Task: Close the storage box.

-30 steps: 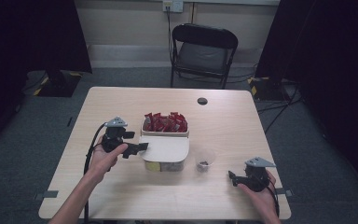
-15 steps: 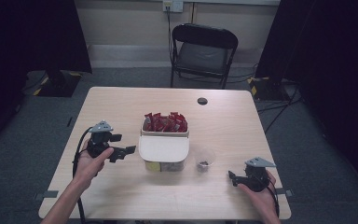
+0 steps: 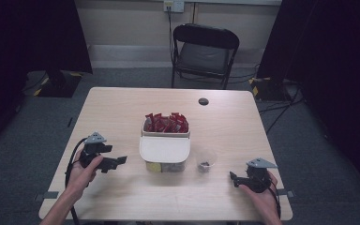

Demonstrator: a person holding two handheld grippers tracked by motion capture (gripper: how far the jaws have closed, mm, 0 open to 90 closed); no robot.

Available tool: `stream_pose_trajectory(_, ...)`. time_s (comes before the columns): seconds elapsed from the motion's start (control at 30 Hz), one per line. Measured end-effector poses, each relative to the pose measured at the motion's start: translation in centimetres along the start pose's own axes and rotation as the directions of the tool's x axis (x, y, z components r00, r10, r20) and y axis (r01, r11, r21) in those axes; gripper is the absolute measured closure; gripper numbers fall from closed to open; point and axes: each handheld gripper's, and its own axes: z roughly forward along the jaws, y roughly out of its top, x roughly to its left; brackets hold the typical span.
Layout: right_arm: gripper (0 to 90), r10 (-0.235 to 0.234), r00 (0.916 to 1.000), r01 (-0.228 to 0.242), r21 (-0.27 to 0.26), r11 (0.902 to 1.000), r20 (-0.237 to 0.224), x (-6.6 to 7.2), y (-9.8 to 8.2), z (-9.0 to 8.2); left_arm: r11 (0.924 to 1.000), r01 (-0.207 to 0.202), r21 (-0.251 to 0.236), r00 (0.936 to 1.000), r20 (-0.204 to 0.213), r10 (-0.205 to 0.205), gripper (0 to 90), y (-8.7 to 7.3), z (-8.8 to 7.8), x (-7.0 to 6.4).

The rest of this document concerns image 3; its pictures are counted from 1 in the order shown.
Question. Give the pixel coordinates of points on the clear plastic cup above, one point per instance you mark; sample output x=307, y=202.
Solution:
x=206, y=157

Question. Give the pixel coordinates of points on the pile of red packets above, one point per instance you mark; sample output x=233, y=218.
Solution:
x=166, y=123

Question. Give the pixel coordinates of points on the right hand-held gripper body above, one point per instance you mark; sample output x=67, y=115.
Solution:
x=258, y=178

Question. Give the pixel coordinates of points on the black folding chair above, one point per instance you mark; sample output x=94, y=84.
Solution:
x=204, y=53

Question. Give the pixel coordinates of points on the white wall outlet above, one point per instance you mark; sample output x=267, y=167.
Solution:
x=173, y=5

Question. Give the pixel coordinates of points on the person's right hand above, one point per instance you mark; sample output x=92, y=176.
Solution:
x=265, y=200

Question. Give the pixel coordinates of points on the white storage box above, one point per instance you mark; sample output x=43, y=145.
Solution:
x=165, y=148

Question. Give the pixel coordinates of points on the black curtain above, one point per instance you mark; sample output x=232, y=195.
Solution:
x=334, y=78
x=28, y=47

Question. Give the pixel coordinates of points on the yellow packet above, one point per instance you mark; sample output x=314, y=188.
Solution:
x=153, y=167

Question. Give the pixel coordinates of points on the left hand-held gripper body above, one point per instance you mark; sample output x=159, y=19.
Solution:
x=94, y=148

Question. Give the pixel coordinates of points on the small dark scraps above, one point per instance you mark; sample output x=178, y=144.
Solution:
x=205, y=163

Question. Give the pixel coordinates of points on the black stand base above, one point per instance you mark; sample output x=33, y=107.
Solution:
x=59, y=84
x=270, y=89

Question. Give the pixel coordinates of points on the grey table bracket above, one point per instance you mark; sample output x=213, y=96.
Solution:
x=47, y=195
x=286, y=193

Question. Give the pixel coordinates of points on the person's left hand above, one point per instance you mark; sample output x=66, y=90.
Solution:
x=82, y=175

